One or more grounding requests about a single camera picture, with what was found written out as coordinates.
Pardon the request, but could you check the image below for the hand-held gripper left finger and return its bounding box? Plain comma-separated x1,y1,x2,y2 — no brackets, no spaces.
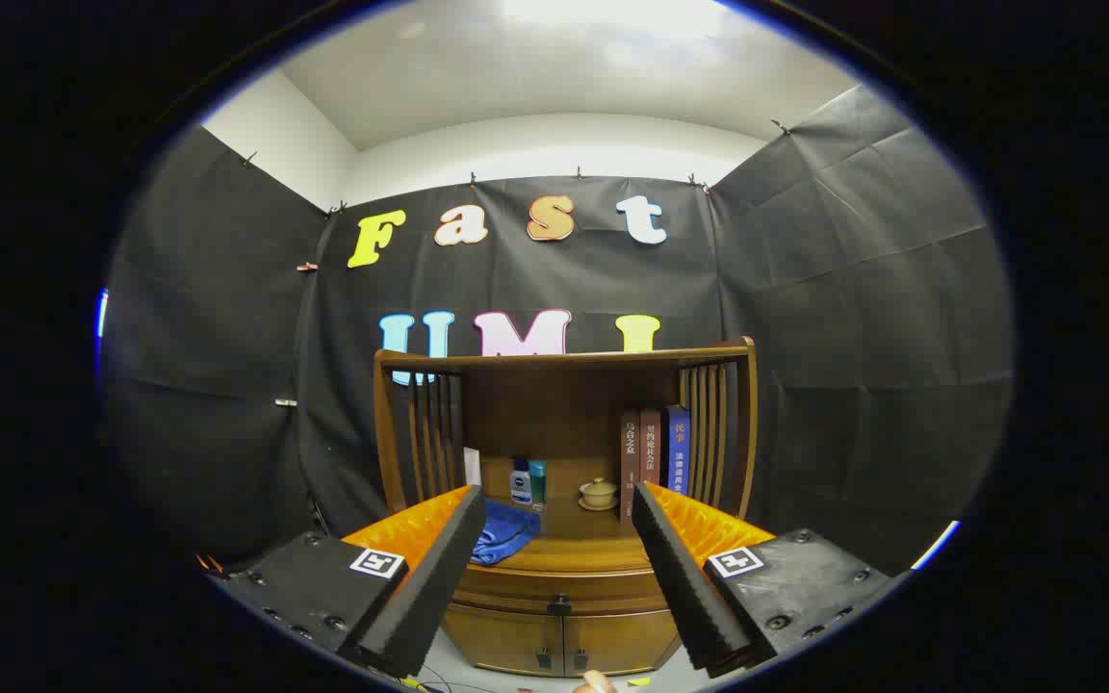
211,484,488,680

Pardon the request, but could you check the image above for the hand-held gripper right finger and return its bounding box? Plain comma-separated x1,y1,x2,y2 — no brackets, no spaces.
631,480,905,680

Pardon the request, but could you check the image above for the wooden drawer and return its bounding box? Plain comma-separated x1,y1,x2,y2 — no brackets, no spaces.
453,563,676,617

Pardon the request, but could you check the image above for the reddish brown book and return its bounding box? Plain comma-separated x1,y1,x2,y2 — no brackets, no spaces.
639,408,663,492

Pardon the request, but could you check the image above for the blue book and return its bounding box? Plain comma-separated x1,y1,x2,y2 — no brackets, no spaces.
662,405,692,497

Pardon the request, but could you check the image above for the blue folded towel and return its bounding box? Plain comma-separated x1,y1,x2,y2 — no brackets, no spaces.
470,498,542,566

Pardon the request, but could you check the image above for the wooden countertop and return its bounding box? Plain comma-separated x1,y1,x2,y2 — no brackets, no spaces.
473,496,652,574

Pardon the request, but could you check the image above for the dark brown book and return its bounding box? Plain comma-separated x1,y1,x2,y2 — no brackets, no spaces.
620,411,642,526

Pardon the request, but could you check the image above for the wooden cabinet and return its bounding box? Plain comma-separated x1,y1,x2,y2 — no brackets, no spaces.
374,337,758,678

